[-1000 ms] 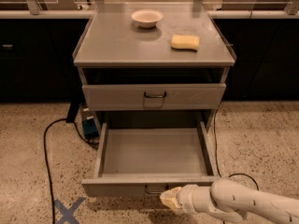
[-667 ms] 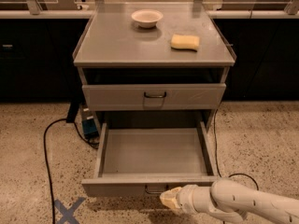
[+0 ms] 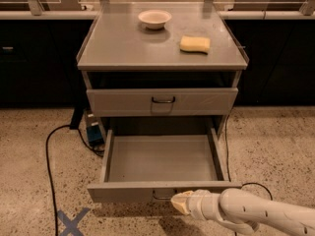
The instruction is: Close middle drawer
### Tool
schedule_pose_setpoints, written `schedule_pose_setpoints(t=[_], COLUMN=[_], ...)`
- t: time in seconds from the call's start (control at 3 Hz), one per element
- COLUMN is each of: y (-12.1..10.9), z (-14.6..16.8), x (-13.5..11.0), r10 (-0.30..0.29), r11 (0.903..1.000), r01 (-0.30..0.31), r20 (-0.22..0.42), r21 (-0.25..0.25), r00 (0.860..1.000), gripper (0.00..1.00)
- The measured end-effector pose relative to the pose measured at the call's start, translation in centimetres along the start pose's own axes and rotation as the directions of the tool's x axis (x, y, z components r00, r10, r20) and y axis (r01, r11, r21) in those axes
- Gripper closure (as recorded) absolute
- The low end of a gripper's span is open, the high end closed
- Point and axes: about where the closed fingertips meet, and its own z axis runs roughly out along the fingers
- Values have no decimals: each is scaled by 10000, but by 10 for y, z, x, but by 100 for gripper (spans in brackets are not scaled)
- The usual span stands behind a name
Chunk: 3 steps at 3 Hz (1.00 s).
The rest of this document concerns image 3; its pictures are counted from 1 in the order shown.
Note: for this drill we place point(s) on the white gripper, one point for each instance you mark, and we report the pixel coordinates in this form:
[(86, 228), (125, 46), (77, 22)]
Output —
[(197, 203)]

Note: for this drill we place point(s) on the white ceramic bowl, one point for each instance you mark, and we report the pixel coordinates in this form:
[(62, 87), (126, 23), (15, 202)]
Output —
[(154, 19)]

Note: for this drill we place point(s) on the grey drawer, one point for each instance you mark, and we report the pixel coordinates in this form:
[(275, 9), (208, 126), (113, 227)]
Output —
[(161, 101), (142, 169)]

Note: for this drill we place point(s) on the blue power box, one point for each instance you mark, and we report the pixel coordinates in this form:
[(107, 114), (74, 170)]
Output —
[(93, 131)]

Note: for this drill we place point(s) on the yellow sponge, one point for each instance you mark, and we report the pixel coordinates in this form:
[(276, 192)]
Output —
[(195, 44)]

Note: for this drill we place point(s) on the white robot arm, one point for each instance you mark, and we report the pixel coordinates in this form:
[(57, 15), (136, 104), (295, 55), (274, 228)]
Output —
[(243, 212)]

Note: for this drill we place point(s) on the grey metal drawer cabinet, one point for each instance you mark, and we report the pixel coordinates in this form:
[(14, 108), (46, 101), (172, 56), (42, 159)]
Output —
[(121, 53)]

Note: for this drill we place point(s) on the blue tape cross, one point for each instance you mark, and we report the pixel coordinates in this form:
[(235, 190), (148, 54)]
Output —
[(71, 225)]

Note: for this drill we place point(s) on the grey top drawer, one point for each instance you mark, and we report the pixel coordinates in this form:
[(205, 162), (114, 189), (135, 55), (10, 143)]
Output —
[(161, 101)]

